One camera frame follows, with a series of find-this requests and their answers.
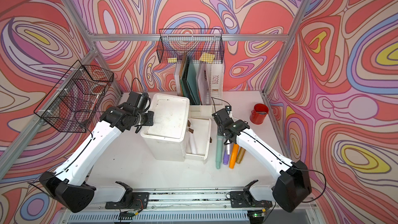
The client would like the mint green toy microphone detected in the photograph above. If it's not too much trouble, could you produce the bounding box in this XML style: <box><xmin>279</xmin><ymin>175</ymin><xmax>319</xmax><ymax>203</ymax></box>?
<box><xmin>216</xmin><ymin>134</ymin><xmax>223</xmax><ymax>170</ymax></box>

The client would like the orange toy microphone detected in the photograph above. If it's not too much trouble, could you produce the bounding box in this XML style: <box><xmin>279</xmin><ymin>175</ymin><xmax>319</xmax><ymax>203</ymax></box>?
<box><xmin>229</xmin><ymin>144</ymin><xmax>239</xmax><ymax>169</ymax></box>

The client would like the olive toy microphone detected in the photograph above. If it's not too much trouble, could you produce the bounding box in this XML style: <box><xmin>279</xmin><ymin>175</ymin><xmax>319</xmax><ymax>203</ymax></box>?
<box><xmin>236</xmin><ymin>147</ymin><xmax>246</xmax><ymax>164</ymax></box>

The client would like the white plastic drawer cabinet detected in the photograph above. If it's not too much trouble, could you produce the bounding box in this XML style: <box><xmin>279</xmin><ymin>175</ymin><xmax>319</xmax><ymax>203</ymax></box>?
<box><xmin>141</xmin><ymin>93</ymin><xmax>190</xmax><ymax>162</ymax></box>

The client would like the purple toy microphone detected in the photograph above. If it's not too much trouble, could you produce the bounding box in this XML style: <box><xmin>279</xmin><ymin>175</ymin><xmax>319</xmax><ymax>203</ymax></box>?
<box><xmin>223</xmin><ymin>146</ymin><xmax>231</xmax><ymax>165</ymax></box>

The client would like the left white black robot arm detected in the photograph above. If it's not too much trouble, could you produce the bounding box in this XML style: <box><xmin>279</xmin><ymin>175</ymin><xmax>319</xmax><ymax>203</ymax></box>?
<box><xmin>38</xmin><ymin>92</ymin><xmax>154</xmax><ymax>213</ymax></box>

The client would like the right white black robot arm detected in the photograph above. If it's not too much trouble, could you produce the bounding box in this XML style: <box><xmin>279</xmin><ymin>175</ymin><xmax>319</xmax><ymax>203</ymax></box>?
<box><xmin>212</xmin><ymin>108</ymin><xmax>312</xmax><ymax>213</ymax></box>

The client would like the red metal cup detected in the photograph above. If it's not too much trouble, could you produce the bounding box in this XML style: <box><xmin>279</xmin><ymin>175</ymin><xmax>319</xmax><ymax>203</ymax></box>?
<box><xmin>250</xmin><ymin>104</ymin><xmax>269</xmax><ymax>125</ymax></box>

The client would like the white file organizer rack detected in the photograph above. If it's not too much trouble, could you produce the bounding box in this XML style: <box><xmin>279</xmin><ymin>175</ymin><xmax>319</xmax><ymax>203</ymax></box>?
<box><xmin>174</xmin><ymin>61</ymin><xmax>226</xmax><ymax>106</ymax></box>

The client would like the small yellow sticky note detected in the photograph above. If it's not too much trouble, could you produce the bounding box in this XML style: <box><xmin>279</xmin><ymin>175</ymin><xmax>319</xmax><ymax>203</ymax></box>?
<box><xmin>167</xmin><ymin>58</ymin><xmax>178</xmax><ymax>63</ymax></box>

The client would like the green folder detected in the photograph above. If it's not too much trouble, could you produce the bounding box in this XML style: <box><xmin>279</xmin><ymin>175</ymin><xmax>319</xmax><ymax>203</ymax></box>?
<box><xmin>186</xmin><ymin>62</ymin><xmax>201</xmax><ymax>105</ymax></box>

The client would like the yellow sticky note pad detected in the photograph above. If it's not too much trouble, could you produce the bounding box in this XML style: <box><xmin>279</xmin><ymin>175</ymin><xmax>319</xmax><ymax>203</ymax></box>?
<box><xmin>199</xmin><ymin>52</ymin><xmax>216</xmax><ymax>63</ymax></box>

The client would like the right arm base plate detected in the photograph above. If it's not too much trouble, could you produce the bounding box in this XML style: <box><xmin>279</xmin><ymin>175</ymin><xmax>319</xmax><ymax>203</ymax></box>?
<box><xmin>227</xmin><ymin>191</ymin><xmax>273</xmax><ymax>209</ymax></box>

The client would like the black wire basket left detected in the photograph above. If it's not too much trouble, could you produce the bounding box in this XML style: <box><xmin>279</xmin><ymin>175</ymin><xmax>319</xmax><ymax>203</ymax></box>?
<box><xmin>34</xmin><ymin>61</ymin><xmax>114</xmax><ymax>133</ymax></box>

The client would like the black wire basket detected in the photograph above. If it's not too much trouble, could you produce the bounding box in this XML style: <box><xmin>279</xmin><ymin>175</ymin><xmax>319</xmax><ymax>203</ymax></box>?
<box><xmin>34</xmin><ymin>61</ymin><xmax>114</xmax><ymax>133</ymax></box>
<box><xmin>157</xmin><ymin>28</ymin><xmax>225</xmax><ymax>64</ymax></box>

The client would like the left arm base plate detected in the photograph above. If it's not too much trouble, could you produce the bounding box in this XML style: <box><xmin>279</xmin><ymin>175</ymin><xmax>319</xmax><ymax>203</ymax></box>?
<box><xmin>105</xmin><ymin>192</ymin><xmax>150</xmax><ymax>210</ymax></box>

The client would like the black wire basket back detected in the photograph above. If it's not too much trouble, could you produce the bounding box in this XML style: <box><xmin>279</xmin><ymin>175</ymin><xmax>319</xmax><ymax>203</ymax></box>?
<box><xmin>157</xmin><ymin>28</ymin><xmax>225</xmax><ymax>64</ymax></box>

